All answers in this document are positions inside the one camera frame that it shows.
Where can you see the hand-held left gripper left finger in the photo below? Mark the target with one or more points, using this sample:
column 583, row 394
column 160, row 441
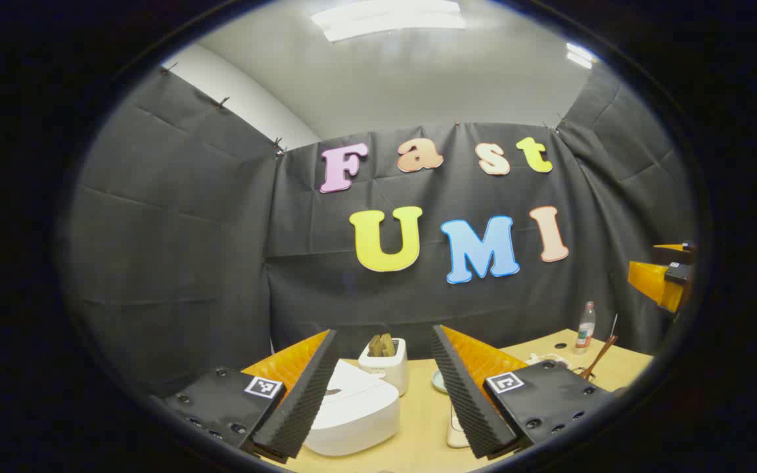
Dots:
column 299, row 407

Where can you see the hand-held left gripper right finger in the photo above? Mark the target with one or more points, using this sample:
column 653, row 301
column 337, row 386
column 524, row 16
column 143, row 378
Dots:
column 467, row 401

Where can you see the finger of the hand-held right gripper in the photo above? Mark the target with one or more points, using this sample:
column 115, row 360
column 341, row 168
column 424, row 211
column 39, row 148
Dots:
column 654, row 282
column 671, row 252

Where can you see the clear rice container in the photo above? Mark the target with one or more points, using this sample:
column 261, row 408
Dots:
column 455, row 430

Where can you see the white rice cooker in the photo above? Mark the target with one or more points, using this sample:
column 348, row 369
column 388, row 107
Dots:
column 359, row 410

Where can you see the brown wooden spoon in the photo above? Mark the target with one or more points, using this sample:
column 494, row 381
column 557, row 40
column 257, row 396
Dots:
column 600, row 355

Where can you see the pale green plate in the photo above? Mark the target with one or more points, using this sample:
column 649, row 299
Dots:
column 438, row 381

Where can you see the white toaster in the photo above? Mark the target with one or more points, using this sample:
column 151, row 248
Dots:
column 391, row 371

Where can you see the clear plastic bottle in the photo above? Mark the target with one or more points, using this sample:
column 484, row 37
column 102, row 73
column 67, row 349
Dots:
column 585, row 328

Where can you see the white divided bean dish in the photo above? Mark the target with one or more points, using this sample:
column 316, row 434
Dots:
column 546, row 359

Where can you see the brown bread slices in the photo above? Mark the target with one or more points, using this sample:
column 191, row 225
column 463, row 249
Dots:
column 382, row 345

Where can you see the black backdrop cloth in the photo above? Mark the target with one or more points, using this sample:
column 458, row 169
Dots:
column 221, row 230

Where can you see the small ceiling light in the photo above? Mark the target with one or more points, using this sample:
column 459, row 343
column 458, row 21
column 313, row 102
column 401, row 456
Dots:
column 579, row 56

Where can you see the large ceiling light panel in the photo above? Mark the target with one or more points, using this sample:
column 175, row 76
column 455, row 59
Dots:
column 388, row 20

